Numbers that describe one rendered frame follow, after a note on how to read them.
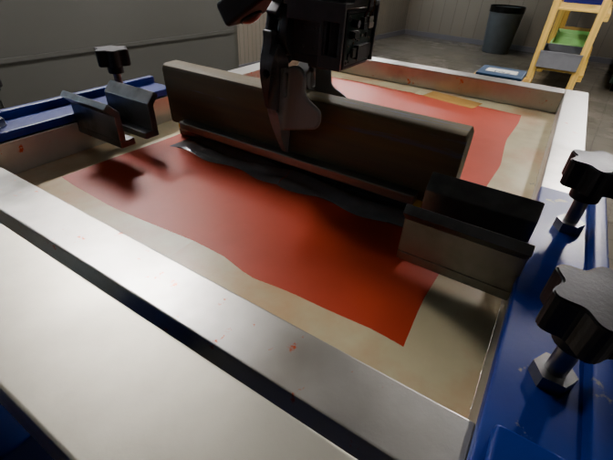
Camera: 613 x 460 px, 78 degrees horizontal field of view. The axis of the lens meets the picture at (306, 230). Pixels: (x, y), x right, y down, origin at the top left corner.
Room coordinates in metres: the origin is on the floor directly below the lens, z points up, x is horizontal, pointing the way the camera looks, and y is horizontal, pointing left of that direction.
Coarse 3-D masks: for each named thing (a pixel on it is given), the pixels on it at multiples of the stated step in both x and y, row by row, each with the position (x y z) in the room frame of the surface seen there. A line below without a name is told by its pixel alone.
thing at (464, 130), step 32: (192, 64) 0.50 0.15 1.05; (192, 96) 0.48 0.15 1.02; (224, 96) 0.45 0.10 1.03; (256, 96) 0.43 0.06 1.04; (320, 96) 0.40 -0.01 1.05; (224, 128) 0.45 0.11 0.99; (256, 128) 0.43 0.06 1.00; (320, 128) 0.38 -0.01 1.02; (352, 128) 0.36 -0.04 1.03; (384, 128) 0.35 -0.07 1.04; (416, 128) 0.33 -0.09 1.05; (448, 128) 0.32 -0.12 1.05; (320, 160) 0.38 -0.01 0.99; (352, 160) 0.36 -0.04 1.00; (384, 160) 0.35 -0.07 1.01; (416, 160) 0.33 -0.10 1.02; (448, 160) 0.31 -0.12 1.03
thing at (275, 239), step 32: (416, 96) 0.77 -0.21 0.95; (480, 128) 0.61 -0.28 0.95; (512, 128) 0.62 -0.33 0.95; (480, 160) 0.48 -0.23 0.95; (288, 192) 0.37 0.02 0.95; (224, 224) 0.30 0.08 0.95; (256, 224) 0.30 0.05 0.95; (288, 224) 0.31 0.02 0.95; (320, 224) 0.31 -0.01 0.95; (352, 224) 0.31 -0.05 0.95; (384, 224) 0.32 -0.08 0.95; (224, 256) 0.25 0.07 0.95; (256, 256) 0.25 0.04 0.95; (288, 256) 0.26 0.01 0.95; (320, 256) 0.26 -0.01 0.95; (352, 256) 0.26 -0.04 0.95; (384, 256) 0.26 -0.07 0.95; (288, 288) 0.22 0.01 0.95; (320, 288) 0.22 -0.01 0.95; (352, 288) 0.22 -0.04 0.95; (384, 288) 0.22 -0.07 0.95; (416, 288) 0.22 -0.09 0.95; (384, 320) 0.19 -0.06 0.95
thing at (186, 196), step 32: (352, 96) 0.75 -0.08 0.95; (384, 96) 0.76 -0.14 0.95; (128, 160) 0.43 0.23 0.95; (160, 160) 0.43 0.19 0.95; (192, 160) 0.44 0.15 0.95; (96, 192) 0.35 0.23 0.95; (128, 192) 0.35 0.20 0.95; (160, 192) 0.36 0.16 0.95; (192, 192) 0.36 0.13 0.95; (224, 192) 0.36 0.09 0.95; (256, 192) 0.37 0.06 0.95; (160, 224) 0.30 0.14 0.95; (192, 224) 0.30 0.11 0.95
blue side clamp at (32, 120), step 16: (128, 80) 0.57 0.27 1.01; (144, 80) 0.59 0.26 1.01; (96, 96) 0.52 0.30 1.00; (160, 96) 0.56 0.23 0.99; (0, 112) 0.42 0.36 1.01; (16, 112) 0.43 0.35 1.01; (32, 112) 0.45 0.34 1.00; (48, 112) 0.45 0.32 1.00; (64, 112) 0.45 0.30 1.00; (0, 128) 0.39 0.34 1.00; (16, 128) 0.40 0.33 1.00; (32, 128) 0.41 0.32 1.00; (48, 128) 0.42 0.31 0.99
